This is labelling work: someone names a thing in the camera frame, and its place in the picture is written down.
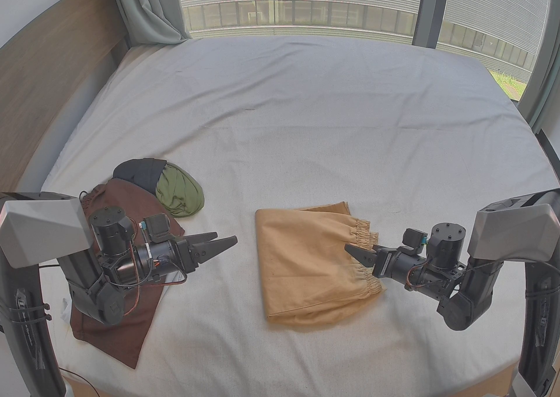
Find brown garment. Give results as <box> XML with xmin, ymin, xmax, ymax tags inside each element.
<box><xmin>70</xmin><ymin>179</ymin><xmax>185</xmax><ymax>370</ymax></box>

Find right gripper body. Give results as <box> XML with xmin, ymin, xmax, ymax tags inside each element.
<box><xmin>371</xmin><ymin>246</ymin><xmax>428</xmax><ymax>286</ymax></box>

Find green garment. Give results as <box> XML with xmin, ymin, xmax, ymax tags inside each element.
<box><xmin>155</xmin><ymin>162</ymin><xmax>206</xmax><ymax>218</ymax></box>

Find tan shorts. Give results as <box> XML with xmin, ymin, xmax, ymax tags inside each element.
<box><xmin>255</xmin><ymin>201</ymin><xmax>388</xmax><ymax>332</ymax></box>

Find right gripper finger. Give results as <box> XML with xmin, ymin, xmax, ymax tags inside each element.
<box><xmin>344</xmin><ymin>244</ymin><xmax>376</xmax><ymax>269</ymax></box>

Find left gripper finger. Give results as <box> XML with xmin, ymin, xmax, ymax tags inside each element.
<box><xmin>192</xmin><ymin>236</ymin><xmax>239</xmax><ymax>266</ymax></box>
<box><xmin>185</xmin><ymin>232</ymin><xmax>218</xmax><ymax>251</ymax></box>

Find black cable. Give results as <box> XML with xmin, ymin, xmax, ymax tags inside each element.
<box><xmin>58</xmin><ymin>367</ymin><xmax>102</xmax><ymax>397</ymax></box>

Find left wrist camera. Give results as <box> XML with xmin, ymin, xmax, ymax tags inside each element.
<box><xmin>140</xmin><ymin>213</ymin><xmax>185</xmax><ymax>248</ymax></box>

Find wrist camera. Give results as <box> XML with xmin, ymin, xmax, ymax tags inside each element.
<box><xmin>402</xmin><ymin>228</ymin><xmax>428</xmax><ymax>256</ymax></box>
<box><xmin>140</xmin><ymin>213</ymin><xmax>185</xmax><ymax>248</ymax></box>

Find black garment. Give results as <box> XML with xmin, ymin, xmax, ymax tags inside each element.
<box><xmin>113</xmin><ymin>158</ymin><xmax>168</xmax><ymax>195</ymax></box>

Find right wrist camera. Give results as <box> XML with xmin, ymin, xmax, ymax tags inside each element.
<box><xmin>402</xmin><ymin>228</ymin><xmax>428</xmax><ymax>256</ymax></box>

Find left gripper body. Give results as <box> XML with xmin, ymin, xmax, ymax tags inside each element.
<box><xmin>133</xmin><ymin>237</ymin><xmax>200</xmax><ymax>285</ymax></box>

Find bed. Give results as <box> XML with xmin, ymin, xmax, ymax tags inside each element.
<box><xmin>0</xmin><ymin>0</ymin><xmax>560</xmax><ymax>397</ymax></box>

